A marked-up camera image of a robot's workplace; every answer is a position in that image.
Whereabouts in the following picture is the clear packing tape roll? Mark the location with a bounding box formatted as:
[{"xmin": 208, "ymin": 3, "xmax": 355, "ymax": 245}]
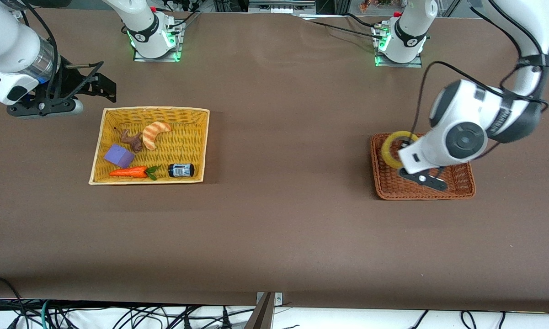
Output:
[{"xmin": 381, "ymin": 131, "xmax": 420, "ymax": 170}]

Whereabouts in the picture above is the brown wicker basket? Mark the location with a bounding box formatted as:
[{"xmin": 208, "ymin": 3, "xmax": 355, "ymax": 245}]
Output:
[{"xmin": 370, "ymin": 133, "xmax": 477, "ymax": 201}]

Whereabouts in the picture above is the brown toy lion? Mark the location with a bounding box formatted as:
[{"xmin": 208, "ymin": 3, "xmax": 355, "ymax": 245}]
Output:
[{"xmin": 113, "ymin": 127, "xmax": 144, "ymax": 153}]

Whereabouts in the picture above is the striped toy croissant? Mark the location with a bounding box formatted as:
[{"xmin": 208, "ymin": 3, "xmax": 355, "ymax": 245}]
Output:
[{"xmin": 142, "ymin": 122, "xmax": 172, "ymax": 151}]

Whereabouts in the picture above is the purple foam cube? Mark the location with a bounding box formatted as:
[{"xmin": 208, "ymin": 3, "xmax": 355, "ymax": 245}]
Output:
[{"xmin": 104, "ymin": 144, "xmax": 136, "ymax": 168}]

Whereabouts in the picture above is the orange toy carrot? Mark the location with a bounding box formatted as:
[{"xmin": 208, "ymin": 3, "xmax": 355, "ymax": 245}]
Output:
[{"xmin": 109, "ymin": 165, "xmax": 161, "ymax": 180}]

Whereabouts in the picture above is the yellow wicker basket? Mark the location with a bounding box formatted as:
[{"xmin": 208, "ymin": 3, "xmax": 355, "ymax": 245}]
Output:
[{"xmin": 88, "ymin": 106, "xmax": 210, "ymax": 186}]

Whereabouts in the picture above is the blue labelled black-capped can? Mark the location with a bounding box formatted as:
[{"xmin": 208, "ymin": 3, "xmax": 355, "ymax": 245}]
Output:
[{"xmin": 168, "ymin": 163, "xmax": 195, "ymax": 178}]

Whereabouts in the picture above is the grey metal box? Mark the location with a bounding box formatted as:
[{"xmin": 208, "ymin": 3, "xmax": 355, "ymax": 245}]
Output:
[{"xmin": 248, "ymin": 0, "xmax": 317, "ymax": 14}]

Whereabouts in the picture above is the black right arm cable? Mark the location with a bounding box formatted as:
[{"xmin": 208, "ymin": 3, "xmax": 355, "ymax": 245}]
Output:
[{"xmin": 21, "ymin": 0, "xmax": 62, "ymax": 99}]

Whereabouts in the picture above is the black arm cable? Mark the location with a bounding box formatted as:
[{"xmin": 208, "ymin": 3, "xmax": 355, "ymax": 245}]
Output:
[
  {"xmin": 410, "ymin": 61, "xmax": 549, "ymax": 133},
  {"xmin": 21, "ymin": 0, "xmax": 62, "ymax": 99}
]

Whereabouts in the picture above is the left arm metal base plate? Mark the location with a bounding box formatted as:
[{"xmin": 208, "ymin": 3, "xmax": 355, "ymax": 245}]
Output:
[{"xmin": 373, "ymin": 23, "xmax": 424, "ymax": 68}]

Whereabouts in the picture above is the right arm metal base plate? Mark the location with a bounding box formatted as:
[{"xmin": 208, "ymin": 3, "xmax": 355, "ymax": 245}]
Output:
[{"xmin": 133, "ymin": 18, "xmax": 184, "ymax": 63}]

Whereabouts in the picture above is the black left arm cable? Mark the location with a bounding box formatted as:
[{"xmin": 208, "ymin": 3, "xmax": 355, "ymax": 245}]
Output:
[{"xmin": 410, "ymin": 61, "xmax": 549, "ymax": 133}]

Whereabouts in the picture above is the black cable on table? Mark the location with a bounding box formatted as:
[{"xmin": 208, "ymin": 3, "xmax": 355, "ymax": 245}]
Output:
[{"xmin": 297, "ymin": 13, "xmax": 384, "ymax": 42}]

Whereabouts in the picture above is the metal table edge bracket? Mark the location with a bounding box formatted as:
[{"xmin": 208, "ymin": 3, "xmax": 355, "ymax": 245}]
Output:
[{"xmin": 245, "ymin": 292, "xmax": 284, "ymax": 329}]

